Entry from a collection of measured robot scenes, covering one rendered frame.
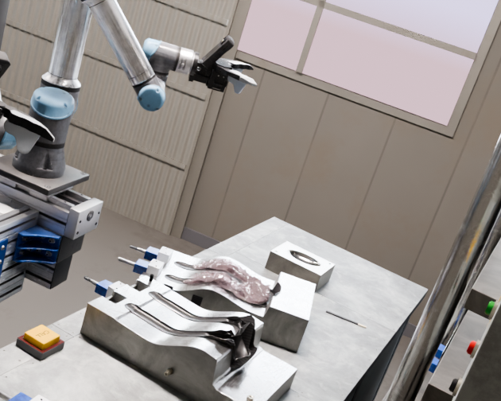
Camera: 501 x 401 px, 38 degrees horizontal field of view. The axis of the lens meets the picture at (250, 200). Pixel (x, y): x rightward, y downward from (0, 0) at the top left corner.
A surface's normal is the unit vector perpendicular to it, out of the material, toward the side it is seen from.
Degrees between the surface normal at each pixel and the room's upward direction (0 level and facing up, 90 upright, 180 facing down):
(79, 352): 0
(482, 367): 90
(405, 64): 90
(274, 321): 90
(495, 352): 90
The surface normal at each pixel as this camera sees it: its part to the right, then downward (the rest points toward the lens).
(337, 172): -0.31, 0.22
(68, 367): 0.30, -0.90
